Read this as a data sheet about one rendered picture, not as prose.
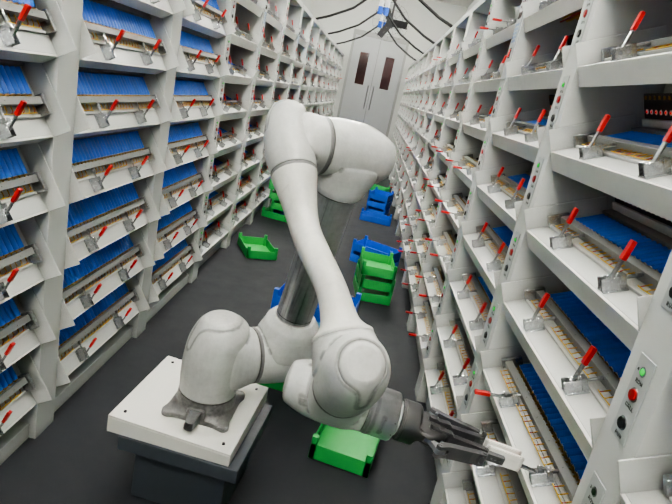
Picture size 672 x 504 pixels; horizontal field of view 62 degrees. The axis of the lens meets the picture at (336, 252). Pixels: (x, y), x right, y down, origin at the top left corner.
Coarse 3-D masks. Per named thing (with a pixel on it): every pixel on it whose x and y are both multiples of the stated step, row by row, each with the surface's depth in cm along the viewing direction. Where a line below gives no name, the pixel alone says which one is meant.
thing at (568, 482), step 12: (516, 372) 135; (516, 384) 130; (528, 396) 124; (528, 408) 120; (528, 420) 118; (540, 420) 115; (528, 432) 114; (540, 432) 111; (540, 444) 110; (552, 444) 107; (540, 456) 107; (552, 456) 104; (564, 468) 100; (564, 480) 97
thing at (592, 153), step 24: (648, 96) 119; (600, 120) 126; (624, 120) 126; (648, 120) 120; (552, 144) 128; (576, 144) 126; (600, 144) 110; (624, 144) 106; (648, 144) 99; (552, 168) 129; (576, 168) 113; (600, 168) 100; (624, 168) 95; (648, 168) 84; (624, 192) 91; (648, 192) 83
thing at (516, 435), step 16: (480, 352) 143; (496, 352) 143; (512, 352) 143; (496, 368) 143; (496, 384) 136; (496, 400) 129; (512, 416) 122; (512, 432) 117; (528, 448) 111; (544, 448) 110; (528, 464) 106; (528, 480) 102; (528, 496) 102; (544, 496) 98; (560, 496) 97
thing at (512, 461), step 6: (492, 450) 99; (498, 450) 99; (504, 450) 99; (510, 456) 99; (516, 456) 99; (522, 456) 100; (504, 462) 100; (510, 462) 99; (516, 462) 99; (522, 462) 99; (510, 468) 100; (516, 468) 100
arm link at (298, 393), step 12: (300, 360) 99; (288, 372) 98; (300, 372) 96; (288, 384) 96; (300, 384) 95; (312, 384) 93; (288, 396) 96; (300, 396) 95; (312, 396) 93; (300, 408) 96; (312, 408) 94; (324, 420) 95; (336, 420) 93; (348, 420) 93; (360, 420) 96
